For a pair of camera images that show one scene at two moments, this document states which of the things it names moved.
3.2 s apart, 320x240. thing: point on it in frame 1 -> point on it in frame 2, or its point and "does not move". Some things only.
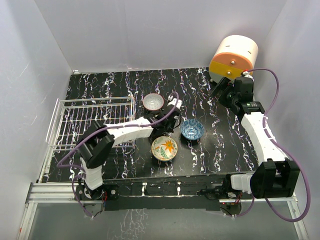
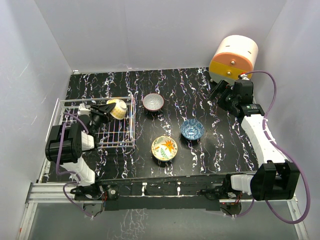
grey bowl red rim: [153, 102] does not move
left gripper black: [170, 129] -> [103, 109]
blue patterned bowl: [192, 129] does not move
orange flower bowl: [164, 148] does not move
